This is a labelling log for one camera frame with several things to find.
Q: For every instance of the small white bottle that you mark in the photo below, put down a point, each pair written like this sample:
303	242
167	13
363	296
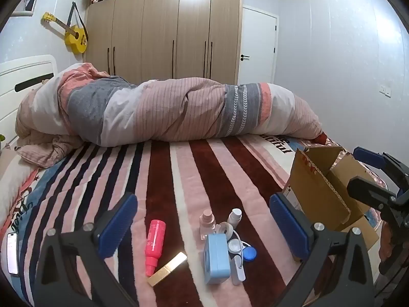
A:
235	216

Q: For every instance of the white bed headboard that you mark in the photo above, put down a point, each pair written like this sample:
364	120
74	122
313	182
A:
19	73

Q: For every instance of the pink spray bottle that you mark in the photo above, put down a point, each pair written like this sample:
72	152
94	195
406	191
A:
155	239

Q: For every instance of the pink grey striped duvet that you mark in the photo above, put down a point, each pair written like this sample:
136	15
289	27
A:
159	112

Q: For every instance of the light blue plastic case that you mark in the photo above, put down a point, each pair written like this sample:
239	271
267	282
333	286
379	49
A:
217	259

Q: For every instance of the brown cardboard box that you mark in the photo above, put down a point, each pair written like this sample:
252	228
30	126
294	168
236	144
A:
319	192

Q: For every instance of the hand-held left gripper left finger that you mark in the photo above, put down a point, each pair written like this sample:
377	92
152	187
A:
119	227

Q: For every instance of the white door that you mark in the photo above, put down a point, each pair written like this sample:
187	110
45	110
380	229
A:
255	38

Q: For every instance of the pink striped pillow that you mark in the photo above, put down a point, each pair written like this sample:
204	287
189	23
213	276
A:
41	153

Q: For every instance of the white wall socket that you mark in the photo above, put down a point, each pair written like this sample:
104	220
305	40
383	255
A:
385	90

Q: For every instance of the yellow guitar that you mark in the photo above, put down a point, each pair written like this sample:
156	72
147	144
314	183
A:
75	38

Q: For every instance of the white smartphone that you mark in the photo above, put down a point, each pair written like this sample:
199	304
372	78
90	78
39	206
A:
12	252

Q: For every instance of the wooden wardrobe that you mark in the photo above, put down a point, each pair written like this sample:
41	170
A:
159	32

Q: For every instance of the gold rectangular box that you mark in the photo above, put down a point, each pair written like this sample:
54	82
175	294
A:
167	268

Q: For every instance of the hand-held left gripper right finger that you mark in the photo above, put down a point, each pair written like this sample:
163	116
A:
287	230

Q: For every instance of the blue white contact lens case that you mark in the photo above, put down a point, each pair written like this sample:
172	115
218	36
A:
249	253

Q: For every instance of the striped plush blanket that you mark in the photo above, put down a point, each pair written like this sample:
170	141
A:
223	172

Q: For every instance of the small clear pink bottle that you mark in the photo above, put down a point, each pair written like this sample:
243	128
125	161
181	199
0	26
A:
207	225

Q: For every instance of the clear tape roll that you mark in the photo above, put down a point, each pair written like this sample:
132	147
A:
228	228

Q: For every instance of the white plastic applicator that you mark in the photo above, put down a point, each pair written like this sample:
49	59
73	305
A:
238	271

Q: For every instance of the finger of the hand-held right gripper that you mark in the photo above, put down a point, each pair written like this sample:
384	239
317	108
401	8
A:
367	190
367	157

